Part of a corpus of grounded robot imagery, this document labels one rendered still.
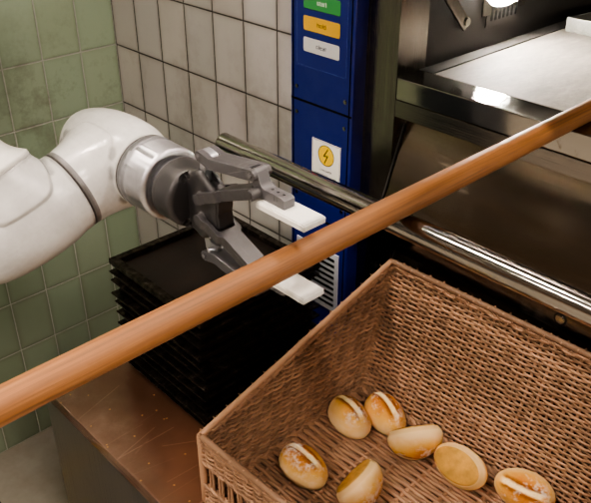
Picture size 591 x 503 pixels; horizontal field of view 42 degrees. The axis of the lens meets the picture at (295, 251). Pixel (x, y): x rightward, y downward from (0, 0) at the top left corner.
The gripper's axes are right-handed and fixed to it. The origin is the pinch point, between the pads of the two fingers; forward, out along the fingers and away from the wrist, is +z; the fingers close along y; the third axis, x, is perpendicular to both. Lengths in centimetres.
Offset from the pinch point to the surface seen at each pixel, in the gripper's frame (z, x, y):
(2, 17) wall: -122, -26, 4
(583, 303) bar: 22.8, -16.6, 2.7
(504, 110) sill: -11, -54, 2
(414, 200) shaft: 1.3, -17.1, -0.3
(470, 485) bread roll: 4, -36, 58
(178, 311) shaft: 1.1, 15.1, -0.5
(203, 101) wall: -87, -53, 20
